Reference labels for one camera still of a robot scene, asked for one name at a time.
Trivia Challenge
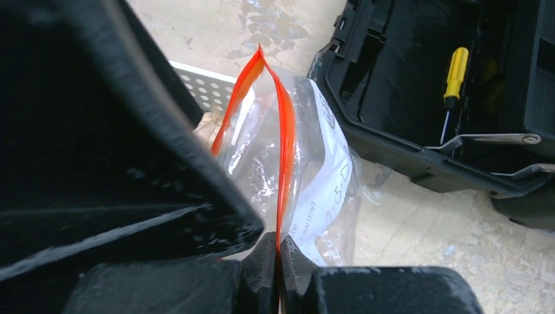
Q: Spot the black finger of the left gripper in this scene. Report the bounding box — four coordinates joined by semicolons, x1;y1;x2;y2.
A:
0;0;265;283

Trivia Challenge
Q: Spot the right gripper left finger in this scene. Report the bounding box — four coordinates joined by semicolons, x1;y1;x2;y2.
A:
65;232;278;313

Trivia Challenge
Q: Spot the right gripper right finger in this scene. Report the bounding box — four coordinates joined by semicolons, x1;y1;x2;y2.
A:
280;236;483;313

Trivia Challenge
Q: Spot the clear zip top bag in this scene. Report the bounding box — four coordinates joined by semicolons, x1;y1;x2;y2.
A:
195;48;363;266

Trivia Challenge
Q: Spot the white plastic basket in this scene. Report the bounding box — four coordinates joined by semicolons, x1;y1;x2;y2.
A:
169;61;236;113

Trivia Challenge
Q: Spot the black open toolbox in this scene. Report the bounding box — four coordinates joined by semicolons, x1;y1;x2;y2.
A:
309;1;554;231

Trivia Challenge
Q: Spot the yellow handled screwdriver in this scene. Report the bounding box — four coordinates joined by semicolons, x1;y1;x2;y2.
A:
440;46;469;145

